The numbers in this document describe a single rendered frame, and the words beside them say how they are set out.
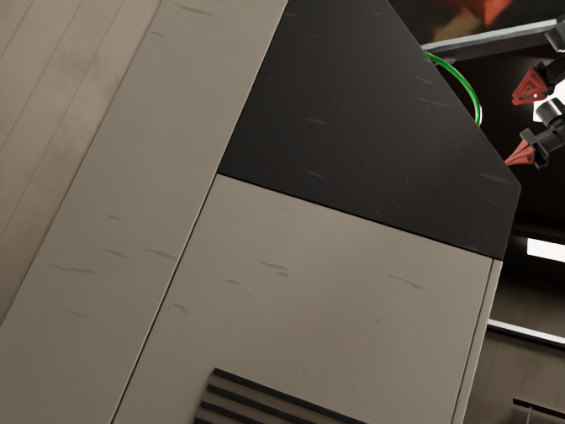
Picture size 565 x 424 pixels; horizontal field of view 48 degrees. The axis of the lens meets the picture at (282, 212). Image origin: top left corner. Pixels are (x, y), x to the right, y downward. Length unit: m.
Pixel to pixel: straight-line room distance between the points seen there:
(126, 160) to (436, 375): 0.74
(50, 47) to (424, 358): 2.14
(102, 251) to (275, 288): 0.35
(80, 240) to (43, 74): 1.61
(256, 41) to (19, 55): 1.50
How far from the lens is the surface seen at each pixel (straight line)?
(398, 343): 1.18
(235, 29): 1.45
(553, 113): 1.90
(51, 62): 2.88
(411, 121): 1.33
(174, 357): 1.20
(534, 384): 8.50
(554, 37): 1.78
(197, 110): 1.36
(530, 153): 1.84
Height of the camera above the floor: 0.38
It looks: 17 degrees up
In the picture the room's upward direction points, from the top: 21 degrees clockwise
